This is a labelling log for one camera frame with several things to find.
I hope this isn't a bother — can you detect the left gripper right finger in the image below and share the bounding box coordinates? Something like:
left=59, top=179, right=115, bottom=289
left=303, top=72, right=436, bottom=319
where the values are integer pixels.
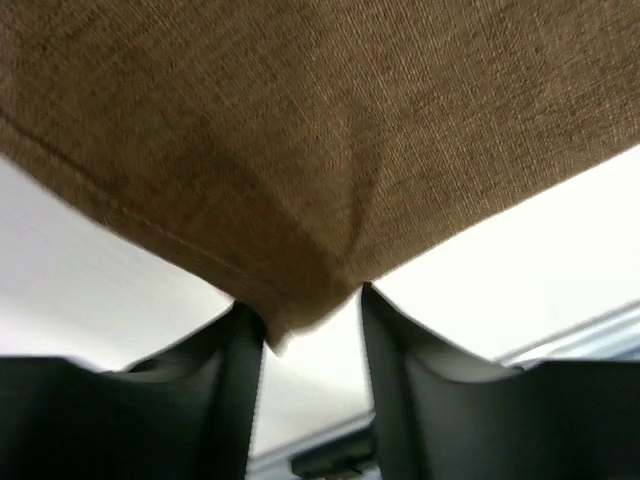
left=361, top=285, right=639, bottom=479

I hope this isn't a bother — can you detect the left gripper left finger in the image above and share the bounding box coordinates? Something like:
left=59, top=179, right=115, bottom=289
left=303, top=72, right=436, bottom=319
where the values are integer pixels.
left=1, top=304, right=264, bottom=479

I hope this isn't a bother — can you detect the brown cloth napkin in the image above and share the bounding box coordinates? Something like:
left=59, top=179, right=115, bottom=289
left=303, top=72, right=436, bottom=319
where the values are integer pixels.
left=1, top=1, right=639, bottom=345

